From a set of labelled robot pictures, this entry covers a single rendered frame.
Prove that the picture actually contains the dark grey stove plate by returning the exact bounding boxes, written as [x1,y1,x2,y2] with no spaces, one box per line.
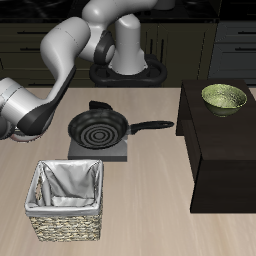
[67,134,129,163]

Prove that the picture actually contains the green bowl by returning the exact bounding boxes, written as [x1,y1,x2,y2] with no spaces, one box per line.
[200,83,249,118]

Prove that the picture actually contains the black frying pan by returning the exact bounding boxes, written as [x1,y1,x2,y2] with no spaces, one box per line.
[67,108,175,150]

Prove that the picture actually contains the dark kitchen cupboards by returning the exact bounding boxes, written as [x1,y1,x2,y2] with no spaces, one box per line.
[0,0,256,89]

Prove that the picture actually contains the dark wooden cabinet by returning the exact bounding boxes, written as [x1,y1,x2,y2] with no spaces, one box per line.
[175,78,256,215]

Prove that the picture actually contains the wicker basket with white liner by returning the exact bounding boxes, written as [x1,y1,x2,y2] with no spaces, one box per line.
[24,158,105,243]

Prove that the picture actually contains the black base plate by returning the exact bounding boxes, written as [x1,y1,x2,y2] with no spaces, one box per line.
[88,54,168,88]

